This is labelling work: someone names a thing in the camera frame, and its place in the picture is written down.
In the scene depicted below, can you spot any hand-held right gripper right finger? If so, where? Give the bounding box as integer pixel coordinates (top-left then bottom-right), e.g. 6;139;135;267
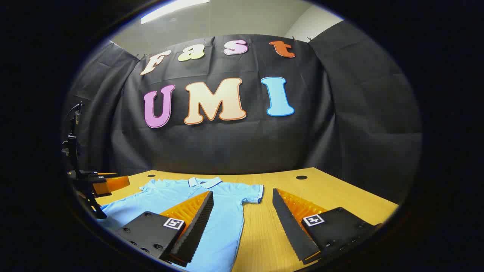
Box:
272;188;383;265

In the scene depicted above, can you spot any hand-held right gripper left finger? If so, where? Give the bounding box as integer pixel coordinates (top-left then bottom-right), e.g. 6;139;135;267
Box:
115;190;214;268

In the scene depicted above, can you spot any light blue T-shirt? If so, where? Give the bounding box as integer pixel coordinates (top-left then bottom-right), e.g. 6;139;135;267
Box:
99;176;264;272

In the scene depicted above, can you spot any black backdrop cloth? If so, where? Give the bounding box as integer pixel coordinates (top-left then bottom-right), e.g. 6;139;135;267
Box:
62;21;423;204

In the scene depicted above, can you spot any ceiling light strip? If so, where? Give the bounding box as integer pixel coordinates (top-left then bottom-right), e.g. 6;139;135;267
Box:
140;0;210;25

